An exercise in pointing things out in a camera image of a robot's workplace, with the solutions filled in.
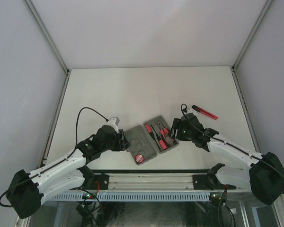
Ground red black pliers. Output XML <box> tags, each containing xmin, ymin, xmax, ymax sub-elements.
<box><xmin>157</xmin><ymin>122</ymin><xmax>174</xmax><ymax>145</ymax></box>

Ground red-handled screwdriver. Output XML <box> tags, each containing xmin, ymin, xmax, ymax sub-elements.
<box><xmin>155</xmin><ymin>132</ymin><xmax>167</xmax><ymax>150</ymax></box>
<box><xmin>144</xmin><ymin>124</ymin><xmax>156</xmax><ymax>142</ymax></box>

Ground grey plastic tool case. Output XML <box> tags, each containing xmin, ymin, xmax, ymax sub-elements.
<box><xmin>125</xmin><ymin>115</ymin><xmax>179</xmax><ymax>166</ymax></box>

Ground red black utility knife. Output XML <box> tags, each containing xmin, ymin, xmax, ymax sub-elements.
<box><xmin>192</xmin><ymin>105</ymin><xmax>218</xmax><ymax>120</ymax></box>

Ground black electrical tape roll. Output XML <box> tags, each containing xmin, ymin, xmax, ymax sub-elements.
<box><xmin>135</xmin><ymin>154</ymin><xmax>145</xmax><ymax>164</ymax></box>

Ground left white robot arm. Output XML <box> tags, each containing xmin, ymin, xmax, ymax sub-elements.
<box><xmin>3</xmin><ymin>125</ymin><xmax>129</xmax><ymax>219</ymax></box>

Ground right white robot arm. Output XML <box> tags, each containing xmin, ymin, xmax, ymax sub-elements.
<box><xmin>170</xmin><ymin>113</ymin><xmax>284</xmax><ymax>205</ymax></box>

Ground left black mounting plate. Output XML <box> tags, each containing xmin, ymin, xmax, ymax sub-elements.
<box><xmin>82</xmin><ymin>174</ymin><xmax>109</xmax><ymax>190</ymax></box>

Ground black mounting plate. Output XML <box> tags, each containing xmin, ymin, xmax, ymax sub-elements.
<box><xmin>192</xmin><ymin>174</ymin><xmax>237</xmax><ymax>191</ymax></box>
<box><xmin>82</xmin><ymin>174</ymin><xmax>109</xmax><ymax>190</ymax></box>

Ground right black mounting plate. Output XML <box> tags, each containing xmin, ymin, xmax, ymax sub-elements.
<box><xmin>192</xmin><ymin>174</ymin><xmax>237</xmax><ymax>191</ymax></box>

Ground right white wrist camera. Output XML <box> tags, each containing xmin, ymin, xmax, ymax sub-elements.
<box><xmin>187</xmin><ymin>108</ymin><xmax>195</xmax><ymax>114</ymax></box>

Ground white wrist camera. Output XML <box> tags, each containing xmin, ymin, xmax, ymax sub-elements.
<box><xmin>106</xmin><ymin>117</ymin><xmax>120</xmax><ymax>132</ymax></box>
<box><xmin>187</xmin><ymin>108</ymin><xmax>195</xmax><ymax>114</ymax></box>

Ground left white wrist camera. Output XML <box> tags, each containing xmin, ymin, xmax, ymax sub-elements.
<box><xmin>106</xmin><ymin>117</ymin><xmax>120</xmax><ymax>132</ymax></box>

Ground left black camera cable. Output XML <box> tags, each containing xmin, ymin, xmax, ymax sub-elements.
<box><xmin>0</xmin><ymin>107</ymin><xmax>109</xmax><ymax>208</ymax></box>

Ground black camera cable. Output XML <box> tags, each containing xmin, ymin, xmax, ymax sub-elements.
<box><xmin>0</xmin><ymin>107</ymin><xmax>109</xmax><ymax>208</ymax></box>
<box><xmin>180</xmin><ymin>103</ymin><xmax>284</xmax><ymax>193</ymax></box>

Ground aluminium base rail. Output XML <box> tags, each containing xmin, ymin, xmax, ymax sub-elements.
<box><xmin>44</xmin><ymin>172</ymin><xmax>281</xmax><ymax>191</ymax></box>

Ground right aluminium frame post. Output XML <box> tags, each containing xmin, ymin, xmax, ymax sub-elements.
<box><xmin>230</xmin><ymin>0</ymin><xmax>274</xmax><ymax>149</ymax></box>

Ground aluminium frame post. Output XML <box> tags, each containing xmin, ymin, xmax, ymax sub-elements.
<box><xmin>230</xmin><ymin>0</ymin><xmax>274</xmax><ymax>149</ymax></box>
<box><xmin>22</xmin><ymin>0</ymin><xmax>71</xmax><ymax>142</ymax></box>

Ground blue slotted cable duct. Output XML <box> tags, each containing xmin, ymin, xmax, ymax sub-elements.
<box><xmin>50</xmin><ymin>192</ymin><xmax>211</xmax><ymax>202</ymax></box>

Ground left aluminium frame post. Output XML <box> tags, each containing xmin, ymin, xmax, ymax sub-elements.
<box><xmin>22</xmin><ymin>0</ymin><xmax>71</xmax><ymax>142</ymax></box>

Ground right black camera cable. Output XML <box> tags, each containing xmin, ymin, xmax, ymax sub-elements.
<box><xmin>180</xmin><ymin>103</ymin><xmax>284</xmax><ymax>193</ymax></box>

